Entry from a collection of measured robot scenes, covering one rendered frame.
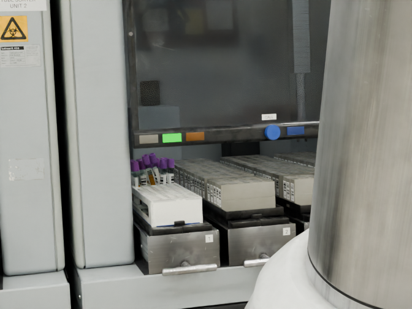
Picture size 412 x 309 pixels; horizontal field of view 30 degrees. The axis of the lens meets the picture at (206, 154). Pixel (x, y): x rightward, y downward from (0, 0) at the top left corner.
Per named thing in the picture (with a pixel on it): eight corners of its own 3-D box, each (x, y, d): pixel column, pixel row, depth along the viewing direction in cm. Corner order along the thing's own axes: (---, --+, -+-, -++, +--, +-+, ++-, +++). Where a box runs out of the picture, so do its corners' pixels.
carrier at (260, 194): (273, 209, 156) (272, 179, 155) (276, 210, 154) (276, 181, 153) (218, 214, 153) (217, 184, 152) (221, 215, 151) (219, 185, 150)
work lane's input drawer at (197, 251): (103, 216, 207) (101, 183, 206) (153, 213, 210) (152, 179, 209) (152, 281, 136) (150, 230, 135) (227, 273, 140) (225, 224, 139)
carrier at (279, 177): (325, 197, 168) (325, 170, 168) (329, 198, 166) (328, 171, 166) (275, 202, 166) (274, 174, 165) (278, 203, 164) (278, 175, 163)
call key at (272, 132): (264, 140, 151) (263, 124, 151) (278, 139, 152) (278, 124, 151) (266, 140, 150) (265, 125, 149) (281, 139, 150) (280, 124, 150)
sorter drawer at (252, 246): (159, 212, 210) (157, 179, 209) (207, 208, 214) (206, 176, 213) (235, 272, 140) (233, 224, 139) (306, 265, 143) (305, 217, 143)
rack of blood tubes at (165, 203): (128, 210, 173) (127, 183, 172) (171, 206, 175) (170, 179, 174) (152, 234, 144) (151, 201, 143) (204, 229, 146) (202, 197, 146)
